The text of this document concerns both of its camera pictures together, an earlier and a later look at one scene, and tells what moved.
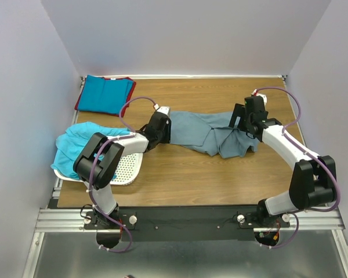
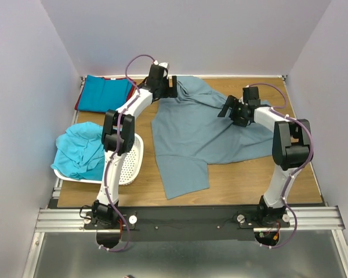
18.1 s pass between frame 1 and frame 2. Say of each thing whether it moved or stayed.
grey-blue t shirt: moved
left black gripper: moved
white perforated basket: stayed
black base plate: stayed
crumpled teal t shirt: stayed
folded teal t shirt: stayed
